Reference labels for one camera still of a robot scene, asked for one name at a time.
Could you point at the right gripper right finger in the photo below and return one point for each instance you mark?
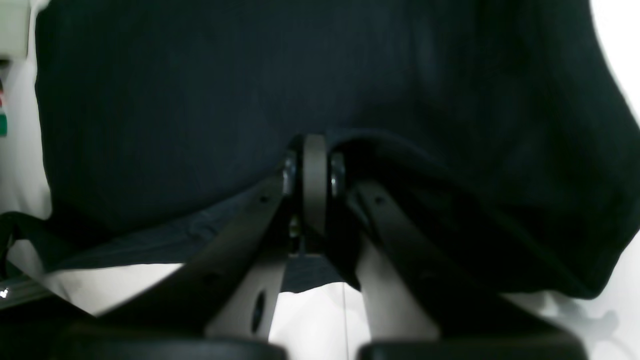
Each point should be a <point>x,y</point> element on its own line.
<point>413,294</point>

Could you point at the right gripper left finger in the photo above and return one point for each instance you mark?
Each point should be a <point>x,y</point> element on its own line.
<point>226,293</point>

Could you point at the black T-shirt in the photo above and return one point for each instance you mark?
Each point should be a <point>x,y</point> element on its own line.
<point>496,123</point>

